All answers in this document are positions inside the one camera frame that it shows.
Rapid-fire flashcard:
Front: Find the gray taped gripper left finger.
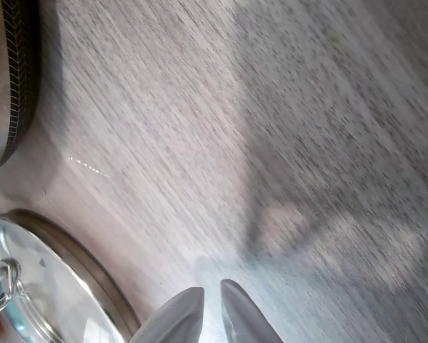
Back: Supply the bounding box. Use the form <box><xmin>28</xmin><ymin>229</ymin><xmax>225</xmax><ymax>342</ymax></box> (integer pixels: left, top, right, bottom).
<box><xmin>129</xmin><ymin>286</ymin><xmax>205</xmax><ymax>343</ymax></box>

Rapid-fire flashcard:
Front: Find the gray taped gripper right finger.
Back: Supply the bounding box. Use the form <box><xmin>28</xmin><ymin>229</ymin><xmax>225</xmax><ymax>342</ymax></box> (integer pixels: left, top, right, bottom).
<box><xmin>219</xmin><ymin>278</ymin><xmax>284</xmax><ymax>343</ymax></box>

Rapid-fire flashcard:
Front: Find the glass lid with black handle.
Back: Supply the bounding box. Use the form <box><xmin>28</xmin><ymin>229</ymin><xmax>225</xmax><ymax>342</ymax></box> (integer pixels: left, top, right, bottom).
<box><xmin>0</xmin><ymin>209</ymin><xmax>143</xmax><ymax>343</ymax></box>

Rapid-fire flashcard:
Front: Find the steel saucepan with honeycomb interior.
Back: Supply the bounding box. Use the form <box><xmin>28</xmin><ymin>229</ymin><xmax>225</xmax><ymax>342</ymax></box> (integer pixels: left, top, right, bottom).
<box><xmin>0</xmin><ymin>0</ymin><xmax>42</xmax><ymax>175</ymax></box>

